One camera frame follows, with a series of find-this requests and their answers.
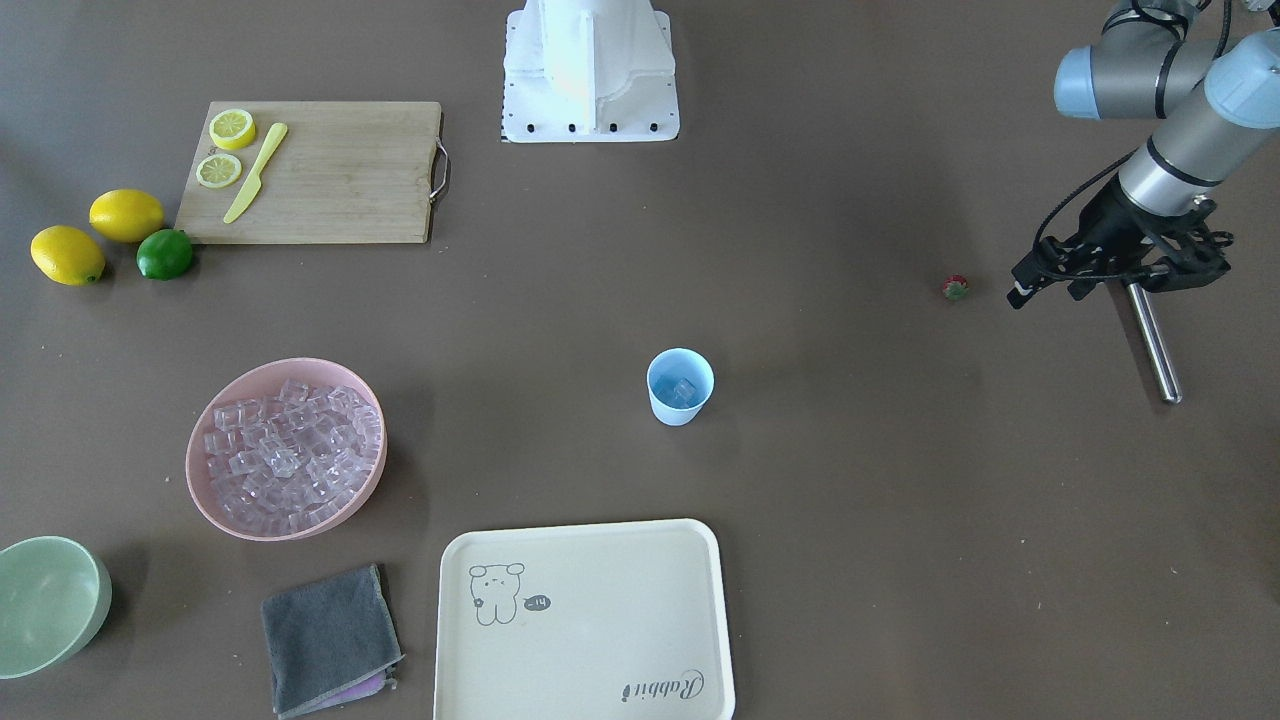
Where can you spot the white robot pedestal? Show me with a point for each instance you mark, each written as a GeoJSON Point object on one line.
{"type": "Point", "coordinates": [589, 72]}

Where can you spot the lemon half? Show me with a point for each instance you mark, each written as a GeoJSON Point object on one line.
{"type": "Point", "coordinates": [232, 129]}

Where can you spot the light green bowl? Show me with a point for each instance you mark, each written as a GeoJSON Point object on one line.
{"type": "Point", "coordinates": [55, 595]}

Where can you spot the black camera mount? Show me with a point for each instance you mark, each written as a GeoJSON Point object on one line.
{"type": "Point", "coordinates": [1190, 254]}

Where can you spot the yellow lemon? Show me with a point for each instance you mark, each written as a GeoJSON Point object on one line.
{"type": "Point", "coordinates": [67, 255]}
{"type": "Point", "coordinates": [126, 215]}

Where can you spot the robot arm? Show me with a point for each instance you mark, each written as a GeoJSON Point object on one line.
{"type": "Point", "coordinates": [1215, 103]}

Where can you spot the grey folded cloth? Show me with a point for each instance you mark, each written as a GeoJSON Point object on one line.
{"type": "Point", "coordinates": [330, 642]}

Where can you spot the green lime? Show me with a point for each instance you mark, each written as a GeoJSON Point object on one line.
{"type": "Point", "coordinates": [165, 255]}

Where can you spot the pink bowl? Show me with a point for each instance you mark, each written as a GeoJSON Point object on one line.
{"type": "Point", "coordinates": [287, 451]}

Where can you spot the steel muddler black tip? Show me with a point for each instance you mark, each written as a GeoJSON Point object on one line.
{"type": "Point", "coordinates": [1166, 379]}

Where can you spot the yellow plastic knife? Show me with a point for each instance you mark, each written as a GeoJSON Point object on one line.
{"type": "Point", "coordinates": [252, 184]}

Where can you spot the ice cube in cup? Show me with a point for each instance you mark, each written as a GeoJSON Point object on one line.
{"type": "Point", "coordinates": [683, 394]}

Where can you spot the lemon slice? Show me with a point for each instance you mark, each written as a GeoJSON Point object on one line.
{"type": "Point", "coordinates": [218, 171]}

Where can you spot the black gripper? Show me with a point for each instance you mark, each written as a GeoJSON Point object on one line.
{"type": "Point", "coordinates": [1103, 222]}

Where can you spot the wooden cutting board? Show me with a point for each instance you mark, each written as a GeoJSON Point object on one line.
{"type": "Point", "coordinates": [345, 172]}

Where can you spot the light blue plastic cup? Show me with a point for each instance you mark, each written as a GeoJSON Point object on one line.
{"type": "Point", "coordinates": [664, 370]}

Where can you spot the cream rabbit tray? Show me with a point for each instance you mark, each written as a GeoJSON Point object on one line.
{"type": "Point", "coordinates": [599, 621]}

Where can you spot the red strawberry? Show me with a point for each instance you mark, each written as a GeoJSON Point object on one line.
{"type": "Point", "coordinates": [955, 287]}

